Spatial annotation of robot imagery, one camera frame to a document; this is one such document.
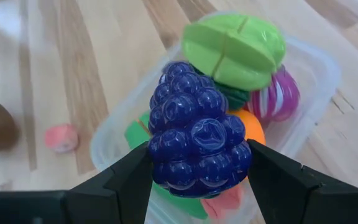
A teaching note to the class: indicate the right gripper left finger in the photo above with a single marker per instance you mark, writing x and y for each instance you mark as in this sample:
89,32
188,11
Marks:
120,202

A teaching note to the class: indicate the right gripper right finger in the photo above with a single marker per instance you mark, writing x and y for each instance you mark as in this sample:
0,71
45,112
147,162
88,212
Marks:
291,199

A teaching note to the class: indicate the pink toy fruit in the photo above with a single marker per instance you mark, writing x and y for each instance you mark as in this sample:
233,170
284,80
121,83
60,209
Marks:
225,200
61,138

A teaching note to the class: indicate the green toy cucumber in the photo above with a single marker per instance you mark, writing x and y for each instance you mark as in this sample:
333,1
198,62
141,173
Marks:
137,132

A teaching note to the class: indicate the orange toy fruit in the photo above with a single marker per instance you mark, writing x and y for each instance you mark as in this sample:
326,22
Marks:
252,127

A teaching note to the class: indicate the purple white toy onion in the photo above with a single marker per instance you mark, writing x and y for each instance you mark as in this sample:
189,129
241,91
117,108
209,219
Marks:
278,96

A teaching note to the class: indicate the purple toy grapes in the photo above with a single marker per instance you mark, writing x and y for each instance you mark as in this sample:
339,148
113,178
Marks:
197,133

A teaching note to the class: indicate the light green toy vegetable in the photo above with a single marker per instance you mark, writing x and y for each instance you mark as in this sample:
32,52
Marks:
235,49

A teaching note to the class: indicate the clear plastic tupperware container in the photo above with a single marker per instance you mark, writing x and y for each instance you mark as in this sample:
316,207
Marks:
312,93

